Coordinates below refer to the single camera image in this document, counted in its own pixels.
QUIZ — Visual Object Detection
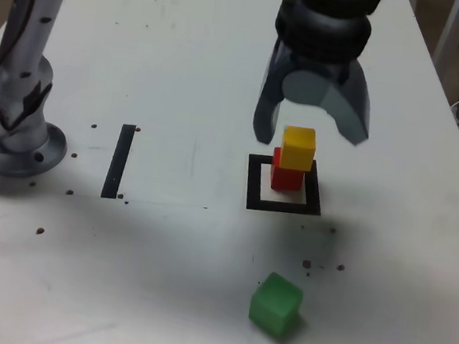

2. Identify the white metal post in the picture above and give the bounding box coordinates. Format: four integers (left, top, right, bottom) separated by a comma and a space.
429, 0, 459, 82

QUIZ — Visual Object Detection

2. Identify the yellow cube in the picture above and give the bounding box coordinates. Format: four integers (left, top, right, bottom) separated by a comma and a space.
278, 125, 318, 173

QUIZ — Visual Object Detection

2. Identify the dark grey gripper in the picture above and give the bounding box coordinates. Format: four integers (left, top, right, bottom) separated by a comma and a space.
251, 38, 379, 157

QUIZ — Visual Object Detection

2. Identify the red cube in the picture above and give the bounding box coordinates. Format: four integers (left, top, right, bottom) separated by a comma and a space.
268, 146, 308, 194

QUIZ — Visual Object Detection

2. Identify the black tape strip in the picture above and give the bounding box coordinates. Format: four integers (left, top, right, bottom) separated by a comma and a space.
101, 122, 137, 202

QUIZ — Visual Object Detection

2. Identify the black tape square outline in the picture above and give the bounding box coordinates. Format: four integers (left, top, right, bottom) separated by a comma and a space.
242, 152, 328, 219

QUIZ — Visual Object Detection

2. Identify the green cube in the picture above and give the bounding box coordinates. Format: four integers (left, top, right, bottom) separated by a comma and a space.
246, 269, 307, 341

